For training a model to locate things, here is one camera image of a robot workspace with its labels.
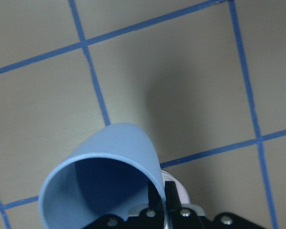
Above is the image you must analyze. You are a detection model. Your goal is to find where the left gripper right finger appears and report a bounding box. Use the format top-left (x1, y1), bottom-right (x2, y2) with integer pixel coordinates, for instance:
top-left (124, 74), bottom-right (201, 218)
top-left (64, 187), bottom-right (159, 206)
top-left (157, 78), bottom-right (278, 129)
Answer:
top-left (164, 181), bottom-right (181, 229)

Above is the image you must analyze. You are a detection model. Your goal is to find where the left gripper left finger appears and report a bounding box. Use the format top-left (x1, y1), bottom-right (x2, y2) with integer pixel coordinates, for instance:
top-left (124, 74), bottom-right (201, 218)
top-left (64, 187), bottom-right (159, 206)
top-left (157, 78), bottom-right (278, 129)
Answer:
top-left (148, 181), bottom-right (164, 210)

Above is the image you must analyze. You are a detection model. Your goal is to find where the blue cup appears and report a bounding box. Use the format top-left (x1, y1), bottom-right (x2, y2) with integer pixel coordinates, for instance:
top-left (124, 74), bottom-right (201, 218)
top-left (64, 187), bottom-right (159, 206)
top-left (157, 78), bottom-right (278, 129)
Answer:
top-left (39, 123), bottom-right (166, 229)

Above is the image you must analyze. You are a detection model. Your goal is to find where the pink bowl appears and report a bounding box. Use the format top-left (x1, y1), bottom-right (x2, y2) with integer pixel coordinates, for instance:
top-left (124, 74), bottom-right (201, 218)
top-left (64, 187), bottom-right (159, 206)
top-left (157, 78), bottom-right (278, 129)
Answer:
top-left (161, 170), bottom-right (190, 204)

